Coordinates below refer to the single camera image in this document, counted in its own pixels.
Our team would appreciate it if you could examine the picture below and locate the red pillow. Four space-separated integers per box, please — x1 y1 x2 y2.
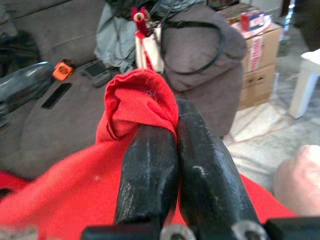
0 68 298 240

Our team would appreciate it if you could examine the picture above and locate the small orange device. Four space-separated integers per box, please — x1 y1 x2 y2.
52 59 75 81

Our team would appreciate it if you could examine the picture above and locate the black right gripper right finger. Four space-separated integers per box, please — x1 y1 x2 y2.
176 99 258 240

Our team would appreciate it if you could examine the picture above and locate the white side table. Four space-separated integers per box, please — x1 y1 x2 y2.
289 48 320 120

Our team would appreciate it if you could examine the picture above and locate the white bag with red ribbon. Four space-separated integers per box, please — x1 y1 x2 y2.
130 6 165 74

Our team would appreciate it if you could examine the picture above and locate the black remote control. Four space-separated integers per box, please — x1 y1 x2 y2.
41 82 73 110

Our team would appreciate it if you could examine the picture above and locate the grey handheld device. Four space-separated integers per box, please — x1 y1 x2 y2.
81 61 113 89

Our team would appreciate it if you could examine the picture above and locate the small red blue box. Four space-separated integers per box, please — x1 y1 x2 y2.
240 10 266 32

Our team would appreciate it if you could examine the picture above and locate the blue-grey cloth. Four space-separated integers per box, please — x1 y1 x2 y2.
95 1 151 74

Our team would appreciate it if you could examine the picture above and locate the black strap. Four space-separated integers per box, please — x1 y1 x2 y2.
159 20 226 76

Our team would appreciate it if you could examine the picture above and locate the dark grey fabric sofa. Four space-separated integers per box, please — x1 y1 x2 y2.
0 0 248 181

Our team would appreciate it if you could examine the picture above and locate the pink fluffy pillow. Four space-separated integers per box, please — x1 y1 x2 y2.
273 144 320 216

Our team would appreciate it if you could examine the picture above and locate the black bag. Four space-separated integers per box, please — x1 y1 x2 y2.
106 0 208 20

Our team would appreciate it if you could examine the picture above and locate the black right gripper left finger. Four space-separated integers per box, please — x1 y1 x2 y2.
114 124 180 225

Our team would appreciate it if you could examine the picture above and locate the brown cardboard box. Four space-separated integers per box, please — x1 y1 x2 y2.
234 22 284 111

